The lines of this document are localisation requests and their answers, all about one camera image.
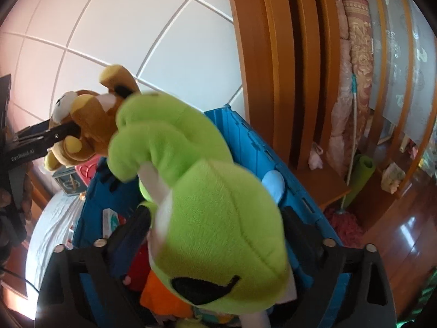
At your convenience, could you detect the red bear-face case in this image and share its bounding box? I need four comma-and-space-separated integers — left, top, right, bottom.
75, 162, 100, 182

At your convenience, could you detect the white padded headboard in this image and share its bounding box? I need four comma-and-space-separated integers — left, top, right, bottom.
0, 0, 342, 212

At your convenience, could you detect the black cable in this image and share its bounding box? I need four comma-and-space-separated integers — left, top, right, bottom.
0, 267, 39, 292

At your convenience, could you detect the white and green carton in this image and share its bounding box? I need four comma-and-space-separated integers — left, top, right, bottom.
102, 208, 121, 239

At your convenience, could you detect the blue plastic storage crate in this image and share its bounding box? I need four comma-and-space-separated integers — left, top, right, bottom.
73, 105, 346, 328

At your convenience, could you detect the green frog plush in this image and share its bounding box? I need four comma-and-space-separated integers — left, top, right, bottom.
107, 92, 291, 328

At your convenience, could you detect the pink mop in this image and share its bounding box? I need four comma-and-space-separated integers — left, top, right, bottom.
324, 74, 367, 248

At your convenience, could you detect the light blue plastic scoop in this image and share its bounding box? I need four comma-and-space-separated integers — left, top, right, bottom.
261, 170, 285, 206

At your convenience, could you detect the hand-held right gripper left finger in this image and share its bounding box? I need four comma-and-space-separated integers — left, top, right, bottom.
36, 204, 153, 328

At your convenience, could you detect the orange plush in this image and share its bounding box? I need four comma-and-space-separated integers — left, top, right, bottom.
139, 269, 193, 320

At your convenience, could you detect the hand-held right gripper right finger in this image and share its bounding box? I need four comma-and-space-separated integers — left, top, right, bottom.
281, 206, 397, 328

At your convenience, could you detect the person's left hand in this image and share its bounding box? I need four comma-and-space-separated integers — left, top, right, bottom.
0, 162, 34, 257

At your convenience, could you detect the rolled patterned rug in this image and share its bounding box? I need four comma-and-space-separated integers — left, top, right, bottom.
336, 0, 373, 180

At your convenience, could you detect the red plush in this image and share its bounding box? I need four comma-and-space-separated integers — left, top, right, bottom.
125, 245, 151, 292

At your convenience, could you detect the black window gift box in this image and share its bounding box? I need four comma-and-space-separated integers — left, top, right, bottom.
52, 167, 87, 196

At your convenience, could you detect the pink crumpled cloth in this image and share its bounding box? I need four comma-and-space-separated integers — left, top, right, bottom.
308, 143, 324, 170

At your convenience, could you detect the frosted glass sliding door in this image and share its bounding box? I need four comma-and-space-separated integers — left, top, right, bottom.
355, 0, 437, 165

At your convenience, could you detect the brown bear plush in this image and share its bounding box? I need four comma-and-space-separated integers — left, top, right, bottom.
44, 64, 143, 172

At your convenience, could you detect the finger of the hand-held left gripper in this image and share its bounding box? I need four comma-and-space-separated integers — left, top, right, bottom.
15, 119, 52, 138
44, 122, 81, 145

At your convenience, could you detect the green rolled mat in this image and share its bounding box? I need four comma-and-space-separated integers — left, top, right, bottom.
342, 154, 377, 210

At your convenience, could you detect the wooden nightstand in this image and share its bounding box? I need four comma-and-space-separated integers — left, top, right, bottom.
296, 164, 352, 210

